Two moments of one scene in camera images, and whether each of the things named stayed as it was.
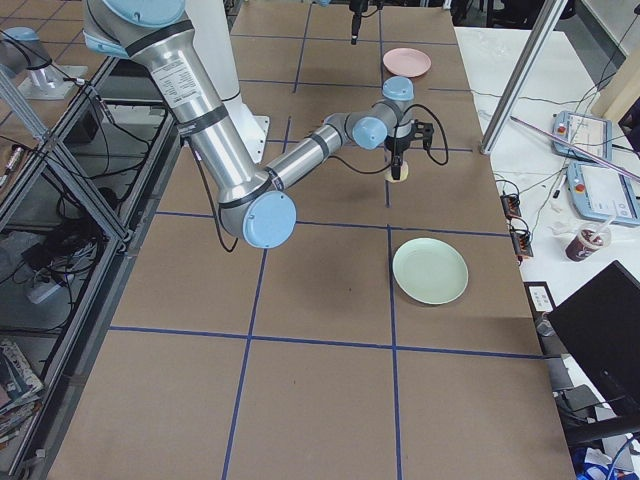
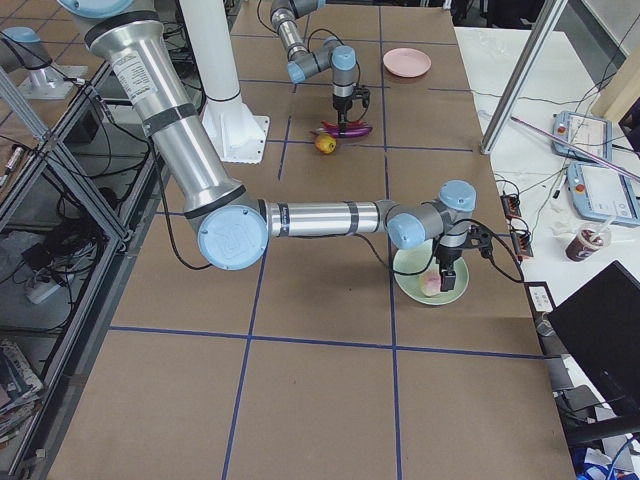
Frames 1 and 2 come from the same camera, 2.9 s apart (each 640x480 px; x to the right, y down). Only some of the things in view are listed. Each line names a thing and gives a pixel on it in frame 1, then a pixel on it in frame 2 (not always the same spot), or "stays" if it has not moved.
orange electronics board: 510,203 stays
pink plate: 406,62 stays
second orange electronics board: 521,242 stays
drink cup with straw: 588,239 stays
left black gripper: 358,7 → 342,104
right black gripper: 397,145 → 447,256
